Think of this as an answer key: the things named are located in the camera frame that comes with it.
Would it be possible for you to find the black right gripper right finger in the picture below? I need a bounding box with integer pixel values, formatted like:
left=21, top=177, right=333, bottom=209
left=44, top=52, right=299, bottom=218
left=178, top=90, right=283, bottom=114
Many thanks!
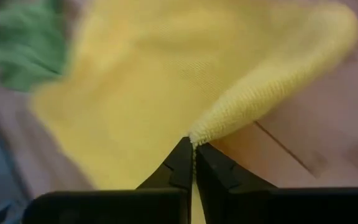
left=195, top=142, right=278, bottom=224

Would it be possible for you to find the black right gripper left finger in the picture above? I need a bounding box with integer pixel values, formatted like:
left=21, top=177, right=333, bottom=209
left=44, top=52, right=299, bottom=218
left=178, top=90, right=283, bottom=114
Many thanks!
left=136, top=136, right=195, bottom=224

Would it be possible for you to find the yellow microfiber towel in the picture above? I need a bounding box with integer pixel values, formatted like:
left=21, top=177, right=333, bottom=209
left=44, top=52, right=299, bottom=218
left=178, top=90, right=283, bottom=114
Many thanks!
left=29, top=0, right=358, bottom=224

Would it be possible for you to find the green cloth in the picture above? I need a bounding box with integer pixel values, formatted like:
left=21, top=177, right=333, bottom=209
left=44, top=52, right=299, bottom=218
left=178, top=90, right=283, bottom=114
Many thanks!
left=0, top=0, right=68, bottom=93

